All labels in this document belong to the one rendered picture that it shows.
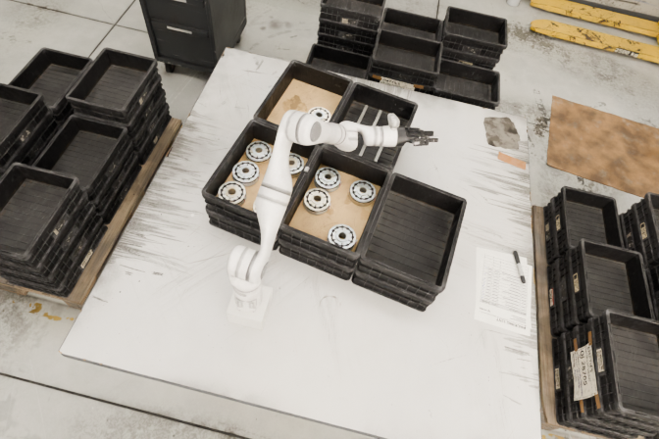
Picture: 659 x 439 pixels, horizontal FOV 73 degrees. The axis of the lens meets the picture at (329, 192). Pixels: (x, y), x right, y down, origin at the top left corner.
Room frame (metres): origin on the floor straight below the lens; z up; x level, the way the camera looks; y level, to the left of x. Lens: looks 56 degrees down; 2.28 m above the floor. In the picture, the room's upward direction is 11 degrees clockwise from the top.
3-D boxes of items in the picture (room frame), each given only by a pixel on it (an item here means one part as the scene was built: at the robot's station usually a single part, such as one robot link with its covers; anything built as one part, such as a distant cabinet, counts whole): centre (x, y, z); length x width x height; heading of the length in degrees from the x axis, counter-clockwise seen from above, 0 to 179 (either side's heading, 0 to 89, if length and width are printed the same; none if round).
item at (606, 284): (1.02, -1.38, 0.31); 0.40 x 0.30 x 0.34; 177
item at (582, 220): (1.42, -1.41, 0.26); 0.40 x 0.30 x 0.23; 177
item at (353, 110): (1.29, -0.12, 0.87); 0.40 x 0.30 x 0.11; 168
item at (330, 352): (1.00, -0.08, 0.35); 1.60 x 1.60 x 0.70; 87
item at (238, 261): (0.51, 0.20, 1.04); 0.09 x 0.09 x 0.17; 81
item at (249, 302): (0.51, 0.20, 0.88); 0.09 x 0.09 x 0.17; 6
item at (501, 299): (0.77, -0.74, 0.70); 0.33 x 0.23 x 0.01; 177
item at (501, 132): (1.61, -0.78, 0.71); 0.22 x 0.19 x 0.01; 177
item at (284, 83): (1.35, 0.17, 0.87); 0.40 x 0.30 x 0.11; 168
